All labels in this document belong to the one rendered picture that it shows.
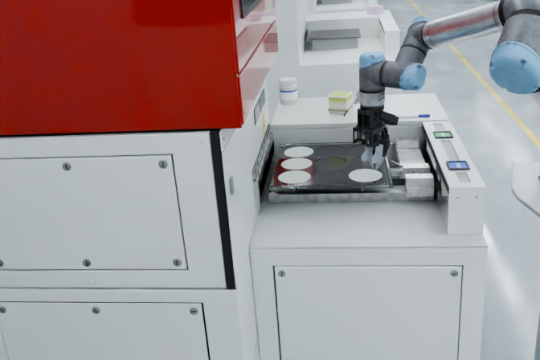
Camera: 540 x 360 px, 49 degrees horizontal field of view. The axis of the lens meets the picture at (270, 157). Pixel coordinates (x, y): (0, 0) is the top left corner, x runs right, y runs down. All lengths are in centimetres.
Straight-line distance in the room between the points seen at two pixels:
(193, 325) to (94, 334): 26
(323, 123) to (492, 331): 117
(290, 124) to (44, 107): 99
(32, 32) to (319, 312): 103
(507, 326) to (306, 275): 130
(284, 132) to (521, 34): 100
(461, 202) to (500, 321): 122
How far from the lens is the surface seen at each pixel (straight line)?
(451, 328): 178
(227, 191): 135
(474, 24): 160
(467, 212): 167
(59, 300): 164
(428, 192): 182
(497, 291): 299
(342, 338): 178
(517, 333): 275
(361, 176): 183
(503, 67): 141
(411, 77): 167
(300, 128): 213
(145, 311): 156
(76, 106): 138
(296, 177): 184
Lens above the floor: 162
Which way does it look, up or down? 21 degrees down
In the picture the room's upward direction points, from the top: 4 degrees counter-clockwise
